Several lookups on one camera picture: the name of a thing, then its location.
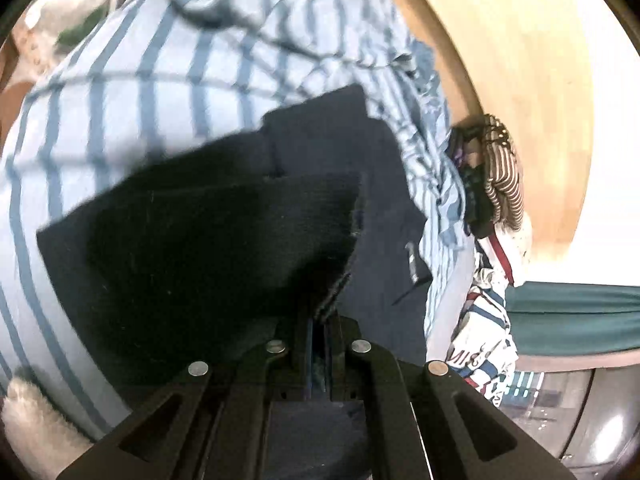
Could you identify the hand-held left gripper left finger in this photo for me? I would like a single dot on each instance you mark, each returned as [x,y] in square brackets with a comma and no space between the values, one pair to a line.
[280,360]

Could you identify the star striped pillow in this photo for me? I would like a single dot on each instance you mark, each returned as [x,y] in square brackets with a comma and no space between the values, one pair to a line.
[515,250]

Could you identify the white leaf print cloth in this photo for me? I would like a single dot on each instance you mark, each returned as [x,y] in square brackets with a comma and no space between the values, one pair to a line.
[75,5]

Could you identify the star striped quilt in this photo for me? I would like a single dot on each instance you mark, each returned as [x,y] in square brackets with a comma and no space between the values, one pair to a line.
[487,340]

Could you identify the brown striped folded garment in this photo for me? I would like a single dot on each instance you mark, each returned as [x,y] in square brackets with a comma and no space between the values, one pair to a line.
[500,170]

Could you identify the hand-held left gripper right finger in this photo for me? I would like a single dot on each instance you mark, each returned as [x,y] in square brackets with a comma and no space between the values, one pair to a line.
[350,360]

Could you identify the window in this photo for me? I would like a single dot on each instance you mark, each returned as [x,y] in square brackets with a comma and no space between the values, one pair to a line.
[565,410]

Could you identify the blue striped bed sheet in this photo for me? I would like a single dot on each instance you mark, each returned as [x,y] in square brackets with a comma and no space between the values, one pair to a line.
[150,85]

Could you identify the navy button cardigan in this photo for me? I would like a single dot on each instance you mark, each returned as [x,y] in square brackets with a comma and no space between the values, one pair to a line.
[225,240]

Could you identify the teal curtain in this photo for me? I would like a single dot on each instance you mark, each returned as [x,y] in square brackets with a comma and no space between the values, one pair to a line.
[575,320]

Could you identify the white fleece spotted blanket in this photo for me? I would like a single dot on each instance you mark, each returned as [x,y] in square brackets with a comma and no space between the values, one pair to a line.
[35,430]

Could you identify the grey fitted sheet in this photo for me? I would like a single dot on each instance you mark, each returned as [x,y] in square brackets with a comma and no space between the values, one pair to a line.
[445,300]

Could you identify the wooden headboard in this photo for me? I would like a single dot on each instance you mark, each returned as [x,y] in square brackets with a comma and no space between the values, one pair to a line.
[525,85]

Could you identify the black folded garment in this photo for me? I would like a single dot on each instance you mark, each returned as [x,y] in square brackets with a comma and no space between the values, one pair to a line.
[475,195]

